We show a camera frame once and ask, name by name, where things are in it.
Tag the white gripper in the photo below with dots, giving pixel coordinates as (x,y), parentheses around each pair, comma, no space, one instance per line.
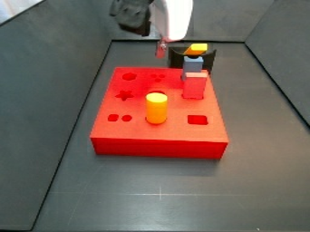
(170,17)

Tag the yellow two-prong square-circle object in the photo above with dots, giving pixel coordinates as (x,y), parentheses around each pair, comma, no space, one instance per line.
(197,49)

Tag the black curved regrasp stand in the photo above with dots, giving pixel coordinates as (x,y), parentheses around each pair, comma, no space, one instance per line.
(176,58)

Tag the red square peg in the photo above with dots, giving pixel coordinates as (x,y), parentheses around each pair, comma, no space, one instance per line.
(194,85)

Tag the red shape-sorter fixture block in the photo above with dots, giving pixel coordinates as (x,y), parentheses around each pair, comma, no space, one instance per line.
(193,132)

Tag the blue notched peg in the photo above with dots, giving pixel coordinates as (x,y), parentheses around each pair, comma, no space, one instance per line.
(191,65)

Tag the yellow cylinder peg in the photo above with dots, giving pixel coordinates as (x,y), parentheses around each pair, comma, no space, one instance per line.
(156,107)

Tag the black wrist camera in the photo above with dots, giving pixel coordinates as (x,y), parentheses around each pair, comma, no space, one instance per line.
(131,14)

